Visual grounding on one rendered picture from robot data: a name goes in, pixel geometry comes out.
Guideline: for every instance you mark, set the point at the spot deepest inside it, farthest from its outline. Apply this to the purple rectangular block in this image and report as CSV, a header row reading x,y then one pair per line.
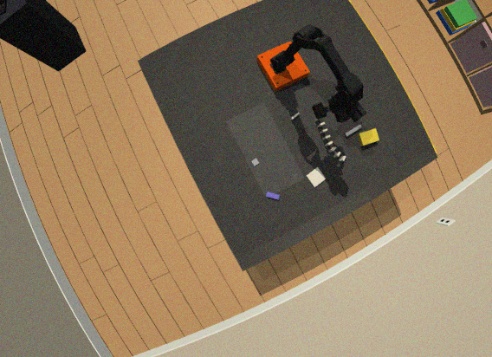
x,y
272,195

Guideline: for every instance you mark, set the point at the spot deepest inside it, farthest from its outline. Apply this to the yellow block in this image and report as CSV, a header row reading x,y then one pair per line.
x,y
368,137

